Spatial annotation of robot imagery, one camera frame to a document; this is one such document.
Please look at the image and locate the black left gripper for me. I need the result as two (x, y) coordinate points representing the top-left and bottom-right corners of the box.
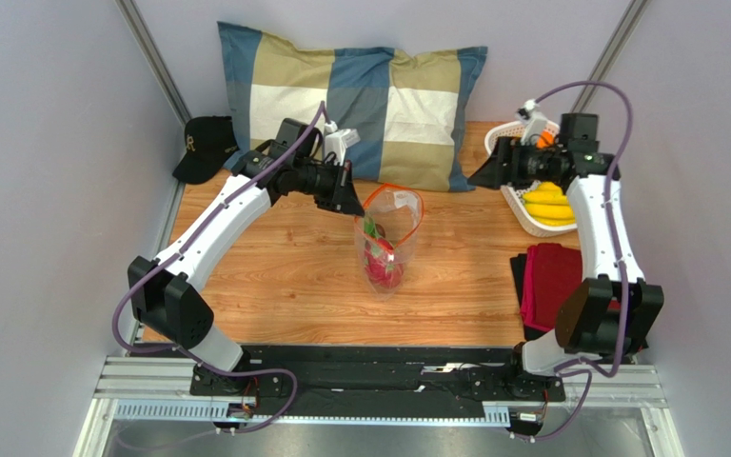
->
(294, 158), (366, 218)

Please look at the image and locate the clear orange zip bag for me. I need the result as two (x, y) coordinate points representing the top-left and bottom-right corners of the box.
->
(354, 184), (425, 299)

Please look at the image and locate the yellow banana bunch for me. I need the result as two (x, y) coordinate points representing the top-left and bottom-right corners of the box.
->
(521, 182), (576, 227)

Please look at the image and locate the red dragon fruit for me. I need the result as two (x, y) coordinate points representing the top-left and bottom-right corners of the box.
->
(363, 216), (405, 292)

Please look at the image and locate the orange fruit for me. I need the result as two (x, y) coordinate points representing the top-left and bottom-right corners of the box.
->
(535, 130), (555, 149)

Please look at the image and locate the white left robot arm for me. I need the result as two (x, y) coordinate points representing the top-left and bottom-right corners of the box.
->
(126, 118), (365, 372)

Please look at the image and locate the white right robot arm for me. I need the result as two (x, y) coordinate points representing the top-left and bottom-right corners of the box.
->
(468, 113), (664, 377)

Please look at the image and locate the white perforated plastic basket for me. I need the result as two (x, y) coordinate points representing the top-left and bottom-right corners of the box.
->
(484, 121), (577, 238)

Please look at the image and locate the black folded cloth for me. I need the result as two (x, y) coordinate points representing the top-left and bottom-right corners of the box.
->
(509, 253), (554, 342)

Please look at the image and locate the plaid blue beige pillow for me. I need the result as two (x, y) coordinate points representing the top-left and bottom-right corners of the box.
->
(217, 22), (488, 192)

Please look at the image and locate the dark red folded cloth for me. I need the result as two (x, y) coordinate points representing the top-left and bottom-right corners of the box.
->
(525, 243), (583, 327)

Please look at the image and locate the black baseball cap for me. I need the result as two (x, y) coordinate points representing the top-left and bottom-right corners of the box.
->
(171, 116), (239, 185)

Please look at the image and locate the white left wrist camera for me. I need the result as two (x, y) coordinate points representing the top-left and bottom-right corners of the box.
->
(322, 121), (361, 165)

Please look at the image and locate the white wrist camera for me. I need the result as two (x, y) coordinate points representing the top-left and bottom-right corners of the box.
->
(516, 99), (548, 146)
(322, 121), (361, 165)

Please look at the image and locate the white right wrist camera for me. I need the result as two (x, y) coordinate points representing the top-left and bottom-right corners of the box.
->
(516, 99), (548, 146)

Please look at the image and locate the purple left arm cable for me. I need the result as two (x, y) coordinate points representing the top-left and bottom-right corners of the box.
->
(110, 100), (330, 435)

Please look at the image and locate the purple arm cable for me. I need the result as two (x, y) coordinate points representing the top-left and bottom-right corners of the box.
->
(508, 81), (634, 443)
(110, 100), (330, 435)

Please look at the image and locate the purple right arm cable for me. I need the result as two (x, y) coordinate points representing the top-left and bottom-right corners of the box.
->
(508, 81), (634, 443)

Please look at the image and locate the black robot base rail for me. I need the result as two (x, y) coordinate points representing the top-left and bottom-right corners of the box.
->
(189, 345), (566, 419)

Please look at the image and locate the aluminium frame post right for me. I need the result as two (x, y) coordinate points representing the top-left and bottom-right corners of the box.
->
(571, 0), (652, 112)

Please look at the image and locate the aluminium frame post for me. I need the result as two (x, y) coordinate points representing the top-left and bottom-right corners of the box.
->
(571, 0), (652, 112)
(116, 0), (191, 125)

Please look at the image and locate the aluminium frame post left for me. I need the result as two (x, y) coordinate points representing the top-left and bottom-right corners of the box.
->
(116, 0), (191, 125)

